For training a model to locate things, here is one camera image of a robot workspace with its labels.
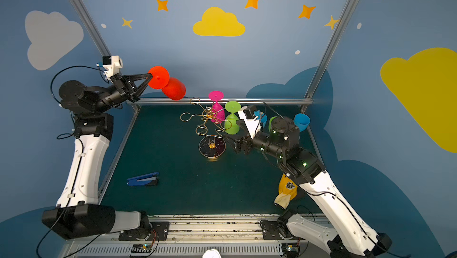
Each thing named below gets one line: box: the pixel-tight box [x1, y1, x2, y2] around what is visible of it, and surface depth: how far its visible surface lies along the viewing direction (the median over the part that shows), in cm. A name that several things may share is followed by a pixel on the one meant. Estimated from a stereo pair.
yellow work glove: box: [273, 173, 299, 210], surface depth 85 cm
